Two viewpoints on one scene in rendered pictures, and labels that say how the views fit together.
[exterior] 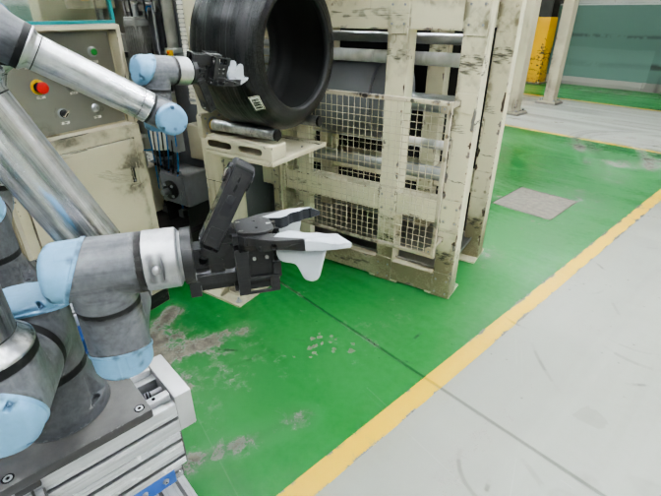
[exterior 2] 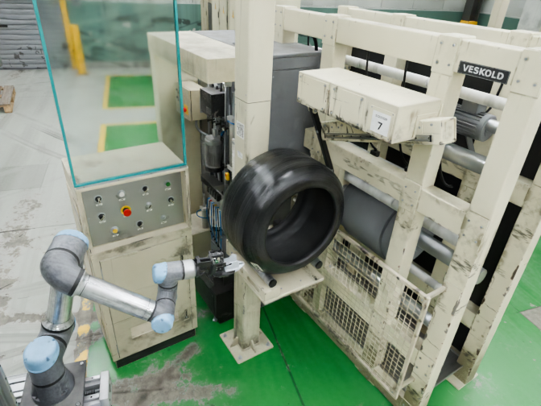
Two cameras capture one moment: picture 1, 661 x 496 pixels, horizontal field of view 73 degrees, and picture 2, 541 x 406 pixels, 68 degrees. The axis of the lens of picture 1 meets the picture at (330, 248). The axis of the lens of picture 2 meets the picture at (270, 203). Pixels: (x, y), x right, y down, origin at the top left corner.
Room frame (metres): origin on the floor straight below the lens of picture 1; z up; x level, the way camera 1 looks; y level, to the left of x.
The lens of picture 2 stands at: (0.33, -0.33, 2.18)
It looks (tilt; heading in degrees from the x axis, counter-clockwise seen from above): 30 degrees down; 23
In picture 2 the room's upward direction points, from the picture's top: 3 degrees clockwise
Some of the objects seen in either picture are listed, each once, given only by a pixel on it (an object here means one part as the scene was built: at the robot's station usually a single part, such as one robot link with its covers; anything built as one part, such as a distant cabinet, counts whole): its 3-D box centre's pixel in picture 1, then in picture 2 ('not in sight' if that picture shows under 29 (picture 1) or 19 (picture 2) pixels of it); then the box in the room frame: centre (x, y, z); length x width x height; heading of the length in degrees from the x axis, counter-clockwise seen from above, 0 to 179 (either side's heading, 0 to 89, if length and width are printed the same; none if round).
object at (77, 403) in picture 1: (53, 384); not in sight; (0.55, 0.46, 0.77); 0.15 x 0.15 x 0.10
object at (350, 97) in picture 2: not in sight; (361, 101); (2.07, 0.00, 1.71); 0.61 x 0.25 x 0.15; 57
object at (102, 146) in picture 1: (65, 192); (138, 258); (1.78, 1.12, 0.63); 0.56 x 0.41 x 1.27; 147
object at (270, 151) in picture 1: (244, 145); (253, 273); (1.77, 0.35, 0.84); 0.36 x 0.09 x 0.06; 57
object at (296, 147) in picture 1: (267, 147); (275, 270); (1.89, 0.27, 0.80); 0.37 x 0.36 x 0.02; 147
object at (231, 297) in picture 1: (237, 284); (246, 339); (2.01, 0.50, 0.02); 0.27 x 0.27 x 0.04; 57
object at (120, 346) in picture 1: (119, 326); not in sight; (0.48, 0.28, 0.94); 0.11 x 0.08 x 0.11; 17
